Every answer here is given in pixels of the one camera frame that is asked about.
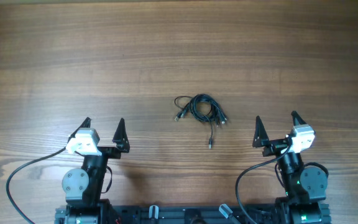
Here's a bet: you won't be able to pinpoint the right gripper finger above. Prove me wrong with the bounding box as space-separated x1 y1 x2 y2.
252 116 270 147
291 111 306 126

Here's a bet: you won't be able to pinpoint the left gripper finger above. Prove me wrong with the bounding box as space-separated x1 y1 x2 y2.
68 117 91 140
112 118 130 152

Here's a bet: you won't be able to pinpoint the black usb cables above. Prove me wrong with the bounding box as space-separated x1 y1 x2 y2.
174 93 229 149

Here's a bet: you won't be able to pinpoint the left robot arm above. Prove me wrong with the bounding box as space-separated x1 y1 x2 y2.
54 118 130 224

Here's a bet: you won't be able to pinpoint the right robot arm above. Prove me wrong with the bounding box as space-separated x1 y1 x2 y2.
247 111 331 224

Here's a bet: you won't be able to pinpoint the right camera black cable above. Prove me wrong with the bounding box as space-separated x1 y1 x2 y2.
235 136 293 224

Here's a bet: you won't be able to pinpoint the camera black cable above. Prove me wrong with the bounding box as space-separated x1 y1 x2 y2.
6 147 68 224
235 136 293 224

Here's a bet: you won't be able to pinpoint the left camera black cable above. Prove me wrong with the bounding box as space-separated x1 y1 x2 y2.
6 147 68 224

